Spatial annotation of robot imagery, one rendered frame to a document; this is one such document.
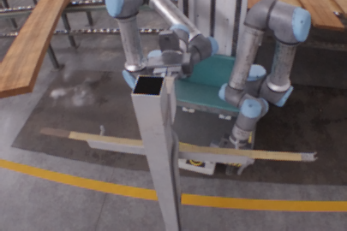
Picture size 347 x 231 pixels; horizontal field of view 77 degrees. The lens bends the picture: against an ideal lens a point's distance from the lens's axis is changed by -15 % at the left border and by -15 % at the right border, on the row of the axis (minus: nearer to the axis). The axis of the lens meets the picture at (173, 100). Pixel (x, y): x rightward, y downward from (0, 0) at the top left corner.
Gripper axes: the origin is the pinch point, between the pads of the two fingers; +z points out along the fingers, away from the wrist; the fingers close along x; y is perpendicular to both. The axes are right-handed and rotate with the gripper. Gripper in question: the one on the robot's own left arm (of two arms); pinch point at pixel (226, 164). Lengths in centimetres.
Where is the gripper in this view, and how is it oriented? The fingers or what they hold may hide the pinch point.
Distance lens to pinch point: 113.5
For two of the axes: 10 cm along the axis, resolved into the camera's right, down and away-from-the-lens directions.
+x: 9.0, 3.6, -2.3
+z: -2.3, 8.7, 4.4
